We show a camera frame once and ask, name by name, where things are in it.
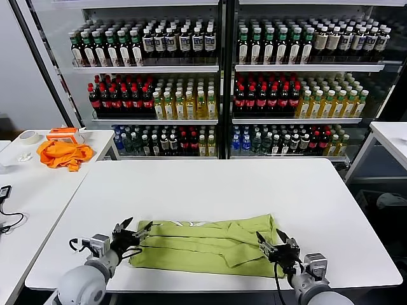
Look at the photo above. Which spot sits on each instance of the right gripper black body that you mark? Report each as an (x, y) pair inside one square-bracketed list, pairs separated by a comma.
[(284, 254)]

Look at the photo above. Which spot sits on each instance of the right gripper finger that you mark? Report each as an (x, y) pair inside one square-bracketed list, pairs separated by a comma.
[(266, 247), (291, 243)]

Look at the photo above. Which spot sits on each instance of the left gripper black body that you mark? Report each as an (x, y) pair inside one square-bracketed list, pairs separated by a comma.
[(124, 243)]

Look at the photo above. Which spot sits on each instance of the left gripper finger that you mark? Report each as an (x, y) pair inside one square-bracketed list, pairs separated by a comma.
[(143, 232), (122, 225)]

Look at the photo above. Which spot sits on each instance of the yellow-green t-shirt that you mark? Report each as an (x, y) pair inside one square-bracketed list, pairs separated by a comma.
[(197, 251)]

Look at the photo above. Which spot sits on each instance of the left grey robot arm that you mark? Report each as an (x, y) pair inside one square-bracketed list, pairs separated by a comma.
[(82, 286)]

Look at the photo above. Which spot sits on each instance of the dark green bottle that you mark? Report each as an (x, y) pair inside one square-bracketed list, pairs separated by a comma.
[(267, 145), (128, 145), (257, 145)]

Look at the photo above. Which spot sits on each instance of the small white-cap dark bottle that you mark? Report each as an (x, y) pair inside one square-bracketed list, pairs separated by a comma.
[(154, 147), (294, 145), (145, 147), (173, 146), (304, 145), (164, 146), (276, 147), (285, 147)]

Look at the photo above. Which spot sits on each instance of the blue water bottle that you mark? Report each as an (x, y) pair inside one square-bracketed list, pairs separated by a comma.
[(118, 144), (246, 145), (236, 145)]

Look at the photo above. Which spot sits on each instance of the dark storage bin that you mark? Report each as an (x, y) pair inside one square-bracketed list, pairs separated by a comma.
[(365, 199)]

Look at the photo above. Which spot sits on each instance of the crumpled orange cloth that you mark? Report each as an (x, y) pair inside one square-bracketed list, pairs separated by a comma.
[(63, 156)]

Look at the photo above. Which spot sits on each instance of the white side table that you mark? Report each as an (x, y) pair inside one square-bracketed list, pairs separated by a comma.
[(38, 190), (391, 134)]

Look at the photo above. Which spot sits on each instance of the red-cap cola bottle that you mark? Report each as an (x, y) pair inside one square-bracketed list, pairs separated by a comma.
[(261, 102), (105, 102), (184, 144), (126, 102), (283, 102), (94, 101), (272, 102), (314, 142), (116, 102), (137, 102), (147, 102), (239, 102), (250, 102), (294, 102), (194, 144), (324, 142)]

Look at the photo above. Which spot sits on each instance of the yellow tea bottle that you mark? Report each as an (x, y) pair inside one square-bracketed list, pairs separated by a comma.
[(179, 109), (361, 107), (158, 109), (168, 109), (304, 107), (349, 107), (339, 107), (190, 109), (333, 147), (211, 109), (201, 109), (202, 147), (327, 107), (211, 147), (316, 107), (343, 147)]

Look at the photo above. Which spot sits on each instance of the orange and white box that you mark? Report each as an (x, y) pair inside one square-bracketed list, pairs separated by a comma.
[(63, 134)]

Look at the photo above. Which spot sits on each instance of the grey cloth bundle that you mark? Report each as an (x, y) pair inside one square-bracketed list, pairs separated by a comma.
[(391, 201)]

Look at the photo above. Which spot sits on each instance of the small white crumpled object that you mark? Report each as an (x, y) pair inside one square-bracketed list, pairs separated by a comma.
[(24, 157)]

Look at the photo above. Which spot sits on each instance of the beige masking tape roll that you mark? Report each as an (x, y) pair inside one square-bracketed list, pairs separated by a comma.
[(30, 142)]

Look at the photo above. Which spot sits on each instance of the drinks shelf unit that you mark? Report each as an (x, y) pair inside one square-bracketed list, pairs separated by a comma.
[(143, 70), (302, 68)]

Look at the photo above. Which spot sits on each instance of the green-cap dark tea bottle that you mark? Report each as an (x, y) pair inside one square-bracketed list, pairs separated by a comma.
[(307, 48), (100, 51), (269, 48), (112, 51), (243, 48), (256, 48), (124, 51), (136, 51), (282, 48), (89, 51), (78, 51), (295, 48)]

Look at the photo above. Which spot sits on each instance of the white-cap blue-label bottle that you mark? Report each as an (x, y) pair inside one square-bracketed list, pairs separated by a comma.
[(197, 44), (148, 44), (159, 44), (184, 44), (209, 43), (171, 44)]

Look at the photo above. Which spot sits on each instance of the white-cap dark drink bottle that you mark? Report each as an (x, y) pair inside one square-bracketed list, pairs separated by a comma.
[(333, 42), (369, 42), (357, 42), (345, 42), (381, 42), (321, 42)]

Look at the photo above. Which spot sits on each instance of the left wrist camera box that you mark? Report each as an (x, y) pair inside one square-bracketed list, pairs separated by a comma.
[(98, 243)]

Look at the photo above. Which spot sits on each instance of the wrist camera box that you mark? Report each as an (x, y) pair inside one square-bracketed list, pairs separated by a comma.
[(314, 265), (98, 243)]

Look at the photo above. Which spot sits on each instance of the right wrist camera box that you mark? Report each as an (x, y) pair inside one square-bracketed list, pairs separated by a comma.
[(314, 265)]

